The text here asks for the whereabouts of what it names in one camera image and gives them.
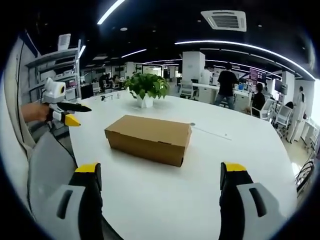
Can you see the white plastic crate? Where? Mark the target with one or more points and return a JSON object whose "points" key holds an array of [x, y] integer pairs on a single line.
{"points": [[63, 42]]}

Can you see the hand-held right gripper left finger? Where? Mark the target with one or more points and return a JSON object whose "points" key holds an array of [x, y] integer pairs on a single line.
{"points": [[75, 200]]}

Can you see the white square pillar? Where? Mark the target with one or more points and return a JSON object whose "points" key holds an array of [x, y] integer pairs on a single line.
{"points": [[193, 66]]}

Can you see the green potted plant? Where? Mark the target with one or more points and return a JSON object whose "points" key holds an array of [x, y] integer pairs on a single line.
{"points": [[146, 83]]}

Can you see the ceiling air conditioner vent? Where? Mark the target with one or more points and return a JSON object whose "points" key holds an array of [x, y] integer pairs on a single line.
{"points": [[225, 20]]}

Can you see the person's left hand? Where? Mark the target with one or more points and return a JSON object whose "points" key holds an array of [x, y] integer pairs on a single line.
{"points": [[35, 112]]}

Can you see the brown cardboard shoe box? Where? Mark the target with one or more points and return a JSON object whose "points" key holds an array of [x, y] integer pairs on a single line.
{"points": [[150, 140]]}

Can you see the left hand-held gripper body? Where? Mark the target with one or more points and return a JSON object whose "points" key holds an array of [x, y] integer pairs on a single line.
{"points": [[53, 92]]}

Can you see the white office chair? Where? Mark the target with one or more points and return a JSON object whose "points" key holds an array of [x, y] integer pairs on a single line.
{"points": [[186, 88], [285, 117]]}

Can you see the white plant pot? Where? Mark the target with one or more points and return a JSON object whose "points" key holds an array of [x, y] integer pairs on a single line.
{"points": [[145, 102]]}

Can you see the black computer monitor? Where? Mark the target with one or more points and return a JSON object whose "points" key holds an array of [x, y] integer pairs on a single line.
{"points": [[86, 91]]}

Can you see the grey metal shelving rack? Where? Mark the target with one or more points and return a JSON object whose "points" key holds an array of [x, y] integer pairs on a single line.
{"points": [[57, 72]]}

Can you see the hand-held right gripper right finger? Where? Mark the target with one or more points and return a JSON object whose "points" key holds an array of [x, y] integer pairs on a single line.
{"points": [[247, 200]]}

